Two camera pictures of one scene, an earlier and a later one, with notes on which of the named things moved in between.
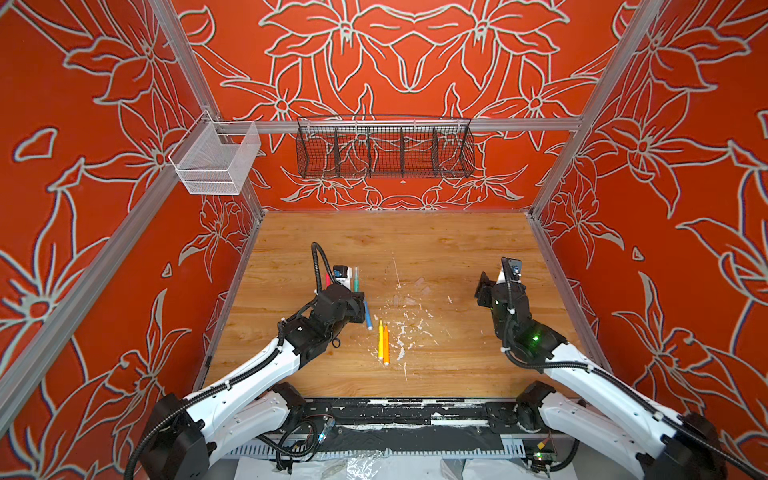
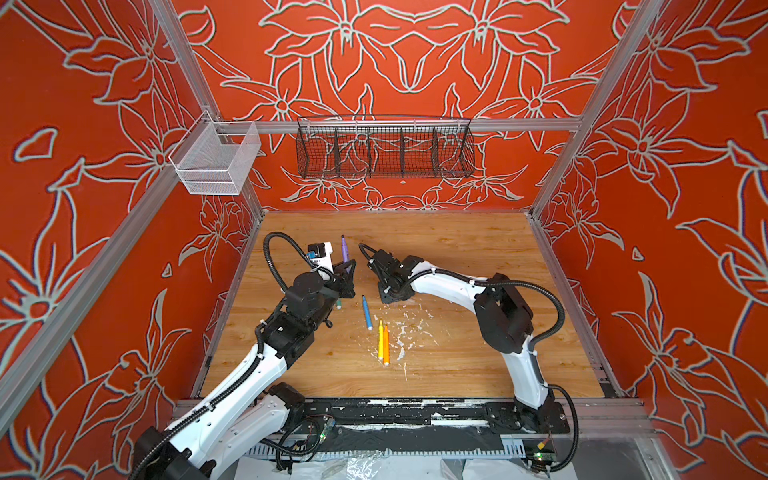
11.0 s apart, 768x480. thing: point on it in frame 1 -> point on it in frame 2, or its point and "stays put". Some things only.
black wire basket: [384, 147] stays put
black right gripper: [485, 289] -> [387, 300]
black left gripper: [356, 302] -> [342, 279]
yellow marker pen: [380, 340] stays put
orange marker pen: [386, 345] stays put
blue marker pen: [369, 322] stays put
